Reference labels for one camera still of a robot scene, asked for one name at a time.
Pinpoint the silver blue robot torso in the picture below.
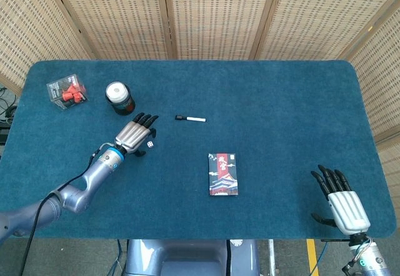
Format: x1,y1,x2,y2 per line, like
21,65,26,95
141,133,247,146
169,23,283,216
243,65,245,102
124,239,260,276

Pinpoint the white lidded jar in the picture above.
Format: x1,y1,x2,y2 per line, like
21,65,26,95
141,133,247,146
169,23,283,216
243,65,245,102
106,82,129,102

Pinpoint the palace print card box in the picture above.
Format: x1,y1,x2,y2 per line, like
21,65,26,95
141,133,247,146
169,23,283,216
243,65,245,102
207,152,240,197

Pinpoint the blue felt table mat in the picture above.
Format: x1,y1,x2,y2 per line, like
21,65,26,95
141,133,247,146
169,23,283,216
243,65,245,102
0,59,395,239

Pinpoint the clear box with red pieces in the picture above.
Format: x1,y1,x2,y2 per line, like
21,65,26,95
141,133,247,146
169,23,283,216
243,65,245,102
46,73,89,111

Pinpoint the dark can with white lid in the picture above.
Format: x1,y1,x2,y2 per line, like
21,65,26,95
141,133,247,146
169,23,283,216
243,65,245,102
105,84,136,116

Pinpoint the black and white marker pen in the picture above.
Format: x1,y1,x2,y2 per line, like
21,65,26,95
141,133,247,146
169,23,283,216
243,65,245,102
175,115,207,123

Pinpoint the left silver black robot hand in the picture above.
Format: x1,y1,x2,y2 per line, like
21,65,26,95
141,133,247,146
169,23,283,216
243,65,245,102
114,112,159,157

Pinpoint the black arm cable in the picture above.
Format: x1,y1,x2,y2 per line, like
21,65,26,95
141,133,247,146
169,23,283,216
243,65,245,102
19,143,118,276

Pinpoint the woven folding screen panel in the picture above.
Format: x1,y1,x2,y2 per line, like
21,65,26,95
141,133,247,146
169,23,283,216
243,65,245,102
46,0,178,61
339,0,400,227
0,0,96,96
249,0,388,61
162,0,284,61

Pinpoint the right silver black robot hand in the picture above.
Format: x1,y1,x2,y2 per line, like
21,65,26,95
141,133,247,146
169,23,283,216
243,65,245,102
310,164,372,236

